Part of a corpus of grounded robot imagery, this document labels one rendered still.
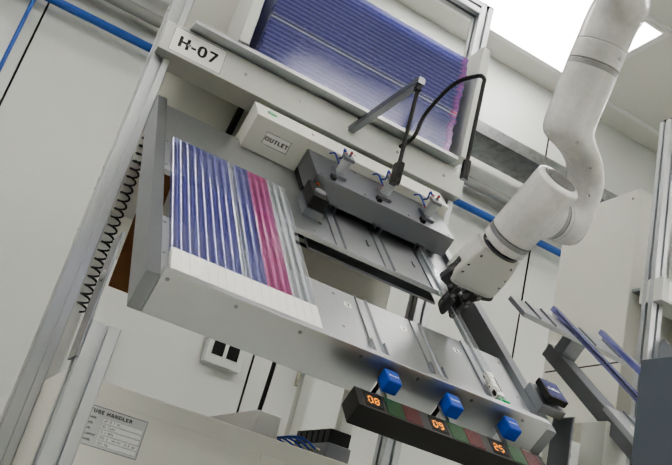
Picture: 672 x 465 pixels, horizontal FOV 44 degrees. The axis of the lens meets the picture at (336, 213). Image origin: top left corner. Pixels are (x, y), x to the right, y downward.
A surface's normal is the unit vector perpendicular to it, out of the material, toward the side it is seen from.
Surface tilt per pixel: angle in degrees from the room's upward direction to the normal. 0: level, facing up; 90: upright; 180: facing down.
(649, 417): 90
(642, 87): 180
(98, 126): 90
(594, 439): 90
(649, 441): 90
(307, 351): 135
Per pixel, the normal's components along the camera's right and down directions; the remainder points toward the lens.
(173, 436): 0.47, -0.25
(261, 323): 0.17, 0.44
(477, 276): 0.01, 0.58
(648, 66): -0.24, 0.88
